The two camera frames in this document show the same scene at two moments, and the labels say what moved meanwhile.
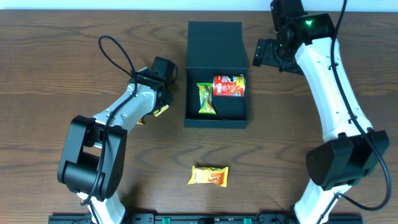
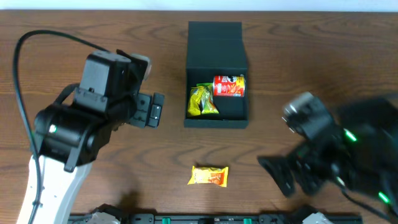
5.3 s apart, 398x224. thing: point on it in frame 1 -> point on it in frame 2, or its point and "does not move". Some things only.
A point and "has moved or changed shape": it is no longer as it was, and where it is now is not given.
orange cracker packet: [209, 175] does not move
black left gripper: [166, 101] -> [144, 109]
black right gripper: [263, 53] -> [301, 170]
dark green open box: [215, 48] does not move
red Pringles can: [229, 85] does not move
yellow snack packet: [158, 112] has moved or changed shape
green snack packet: [205, 93] does not move
